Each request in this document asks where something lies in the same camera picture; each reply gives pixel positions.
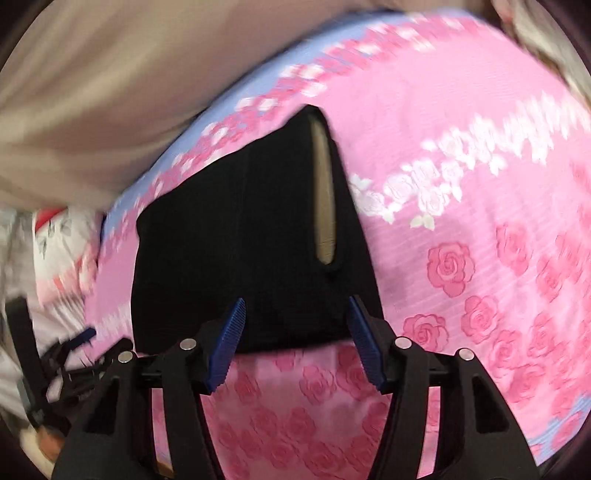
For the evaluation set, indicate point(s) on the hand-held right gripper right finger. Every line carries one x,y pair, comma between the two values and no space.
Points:
367,344

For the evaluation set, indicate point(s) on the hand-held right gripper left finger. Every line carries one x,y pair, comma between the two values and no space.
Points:
226,341

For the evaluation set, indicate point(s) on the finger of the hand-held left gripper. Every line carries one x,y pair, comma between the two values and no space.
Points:
115,351
83,336

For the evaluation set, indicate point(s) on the black pants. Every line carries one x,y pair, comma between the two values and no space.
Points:
221,258

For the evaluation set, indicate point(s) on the white striped cloth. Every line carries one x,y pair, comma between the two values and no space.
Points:
11,369

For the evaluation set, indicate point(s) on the white cat print pillow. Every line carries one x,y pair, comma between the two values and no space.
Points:
60,249

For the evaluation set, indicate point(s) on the pink rose print bedsheet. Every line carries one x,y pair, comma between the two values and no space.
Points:
461,230

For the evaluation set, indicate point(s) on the beige curtain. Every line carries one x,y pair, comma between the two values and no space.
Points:
115,92

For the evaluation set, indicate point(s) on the cream floral quilt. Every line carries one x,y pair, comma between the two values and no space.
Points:
545,41

